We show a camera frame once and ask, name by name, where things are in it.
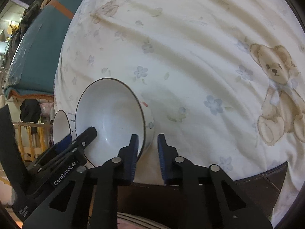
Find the white floral bed sheet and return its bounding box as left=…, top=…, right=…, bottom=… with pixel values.
left=54, top=0, right=304, bottom=226

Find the yellow wooden rack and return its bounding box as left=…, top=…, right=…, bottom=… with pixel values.
left=13, top=122, right=52, bottom=162

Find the black bag on rack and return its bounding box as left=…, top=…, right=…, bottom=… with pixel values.
left=20, top=99, right=41, bottom=123

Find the black leather mat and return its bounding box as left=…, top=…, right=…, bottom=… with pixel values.
left=118, top=162, right=288, bottom=227

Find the teal bed frame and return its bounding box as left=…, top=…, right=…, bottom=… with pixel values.
left=3, top=0, right=82, bottom=99

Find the camouflage jacket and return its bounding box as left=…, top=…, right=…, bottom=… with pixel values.
left=9, top=0, right=51, bottom=51

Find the pink strawberry plate front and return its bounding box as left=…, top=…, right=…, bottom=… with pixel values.
left=117, top=212, right=169, bottom=229

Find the white bowl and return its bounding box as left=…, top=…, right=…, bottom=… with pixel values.
left=75, top=77, right=155, bottom=167
left=53, top=110, right=76, bottom=144

